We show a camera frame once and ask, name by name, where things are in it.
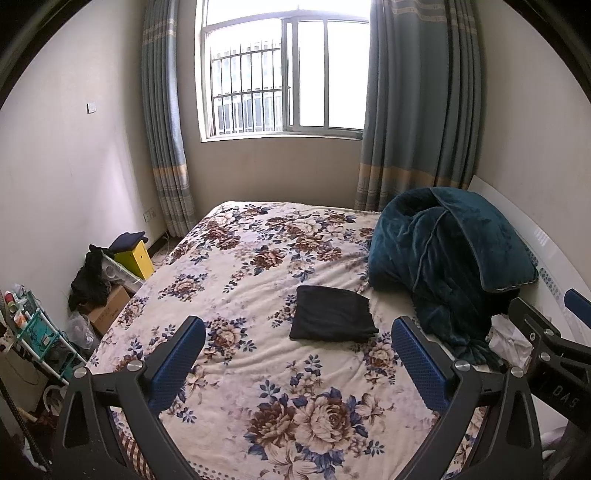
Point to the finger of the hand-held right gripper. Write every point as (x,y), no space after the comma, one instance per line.
(581,305)
(535,332)

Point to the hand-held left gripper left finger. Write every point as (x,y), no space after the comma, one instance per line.
(178,364)

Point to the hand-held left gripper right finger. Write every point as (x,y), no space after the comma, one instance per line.
(420,364)

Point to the black garment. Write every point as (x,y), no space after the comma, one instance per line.
(332,314)

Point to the black clothes pile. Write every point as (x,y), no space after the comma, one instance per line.
(90,281)

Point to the white headboard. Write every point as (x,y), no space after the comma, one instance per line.
(545,249)

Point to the cardboard box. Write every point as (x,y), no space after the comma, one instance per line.
(108,311)

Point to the plaid mattress cover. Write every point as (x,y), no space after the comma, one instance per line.
(134,454)

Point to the clear plastic bag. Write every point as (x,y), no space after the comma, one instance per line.
(82,332)

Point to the white storage box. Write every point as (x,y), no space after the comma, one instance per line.
(119,278)

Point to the yellow box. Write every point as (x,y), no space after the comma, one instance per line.
(136,262)

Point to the teal plush blanket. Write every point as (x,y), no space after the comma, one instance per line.
(438,254)

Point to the bed with floral sheet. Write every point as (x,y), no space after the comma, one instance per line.
(258,277)

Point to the navy cloth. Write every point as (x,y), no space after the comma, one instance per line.
(129,241)

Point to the teal metal rack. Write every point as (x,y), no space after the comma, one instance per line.
(37,332)

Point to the blue striped curtain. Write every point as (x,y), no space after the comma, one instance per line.
(415,115)
(166,138)

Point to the barred window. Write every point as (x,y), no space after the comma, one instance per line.
(323,69)

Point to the white wall switch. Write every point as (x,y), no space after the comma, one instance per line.
(92,108)

